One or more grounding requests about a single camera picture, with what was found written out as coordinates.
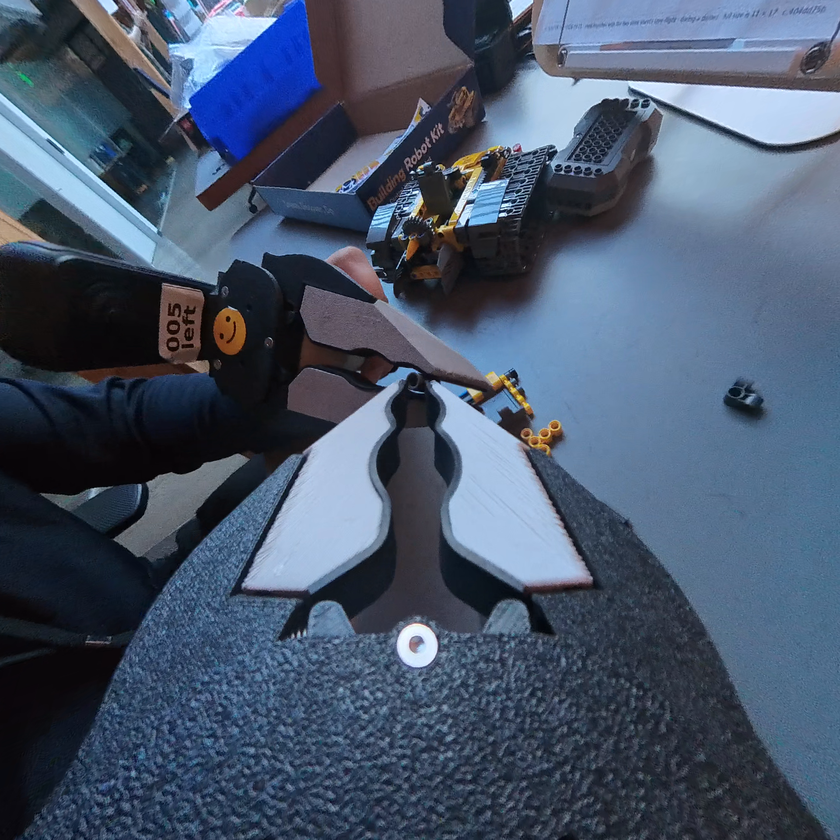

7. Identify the grey black block joint connector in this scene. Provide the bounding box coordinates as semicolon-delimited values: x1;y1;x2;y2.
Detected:
724;378;766;416

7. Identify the person's dark clothed body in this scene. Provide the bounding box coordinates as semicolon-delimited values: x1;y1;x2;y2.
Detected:
0;472;198;840

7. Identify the black yellow toy block vehicle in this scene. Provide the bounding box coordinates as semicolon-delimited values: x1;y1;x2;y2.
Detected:
365;144;559;299

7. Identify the dark grey studded block shell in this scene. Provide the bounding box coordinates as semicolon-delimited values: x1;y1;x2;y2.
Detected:
545;97;664;217

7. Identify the black device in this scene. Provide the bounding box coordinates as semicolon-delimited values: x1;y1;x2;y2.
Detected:
443;0;519;93

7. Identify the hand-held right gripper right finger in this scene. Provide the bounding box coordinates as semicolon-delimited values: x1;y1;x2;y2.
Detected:
425;381;595;595

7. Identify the yellow angled block beam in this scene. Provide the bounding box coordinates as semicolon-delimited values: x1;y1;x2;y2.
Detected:
520;420;564;455

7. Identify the white plastic bag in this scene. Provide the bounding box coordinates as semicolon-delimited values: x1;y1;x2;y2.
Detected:
169;16;277;106

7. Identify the black office chair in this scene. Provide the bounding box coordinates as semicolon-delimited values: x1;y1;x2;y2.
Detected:
85;482;148;536

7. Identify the dark blue kit box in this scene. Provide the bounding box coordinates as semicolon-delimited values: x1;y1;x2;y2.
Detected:
197;62;487;234

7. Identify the person's left hand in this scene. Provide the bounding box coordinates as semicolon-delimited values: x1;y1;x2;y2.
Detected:
325;245;399;383

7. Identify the colourful kit leaflet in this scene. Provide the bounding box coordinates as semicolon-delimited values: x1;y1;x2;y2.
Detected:
335;98;434;194

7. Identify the grey desk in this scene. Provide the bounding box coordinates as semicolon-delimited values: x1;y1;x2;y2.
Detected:
161;59;840;840

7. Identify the instruction sheet on stand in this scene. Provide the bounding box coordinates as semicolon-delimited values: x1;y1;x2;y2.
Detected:
532;0;840;148

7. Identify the blue storage bin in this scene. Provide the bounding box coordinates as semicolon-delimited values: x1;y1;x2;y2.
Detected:
189;0;324;165

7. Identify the small black yellow block assembly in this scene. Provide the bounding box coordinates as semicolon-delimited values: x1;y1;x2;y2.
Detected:
459;369;536;427

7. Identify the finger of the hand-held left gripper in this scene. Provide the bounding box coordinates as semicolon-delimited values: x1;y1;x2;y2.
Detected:
302;285;491;392
287;366;388;435

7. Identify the printed instruction sheet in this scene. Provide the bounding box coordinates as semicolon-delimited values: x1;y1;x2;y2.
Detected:
548;0;840;50

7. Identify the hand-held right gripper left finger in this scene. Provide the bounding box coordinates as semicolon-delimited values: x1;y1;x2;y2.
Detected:
241;381;408;597

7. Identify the person's left forearm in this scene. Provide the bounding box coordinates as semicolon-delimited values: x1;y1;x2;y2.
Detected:
0;374;309;496

